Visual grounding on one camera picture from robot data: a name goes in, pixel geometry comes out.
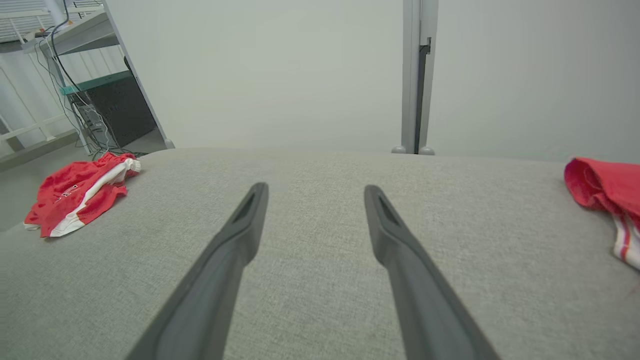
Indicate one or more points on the red shorts with white stripe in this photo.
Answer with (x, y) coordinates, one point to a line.
(75, 190)

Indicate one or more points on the grey partition post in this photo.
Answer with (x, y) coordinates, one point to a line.
(410, 75)

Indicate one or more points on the grey metal shelf rack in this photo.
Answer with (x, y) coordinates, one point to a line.
(80, 35)

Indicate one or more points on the red shirt with white sleeves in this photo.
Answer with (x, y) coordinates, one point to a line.
(610, 185)

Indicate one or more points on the white metal railing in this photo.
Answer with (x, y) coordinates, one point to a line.
(22, 27)

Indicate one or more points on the grey fabric upholstered bench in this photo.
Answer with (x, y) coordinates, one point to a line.
(320, 200)

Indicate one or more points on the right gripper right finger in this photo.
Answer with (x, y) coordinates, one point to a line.
(430, 310)

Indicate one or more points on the black computer box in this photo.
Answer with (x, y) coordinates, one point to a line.
(125, 110)

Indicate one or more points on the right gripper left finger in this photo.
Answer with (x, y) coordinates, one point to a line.
(200, 300)

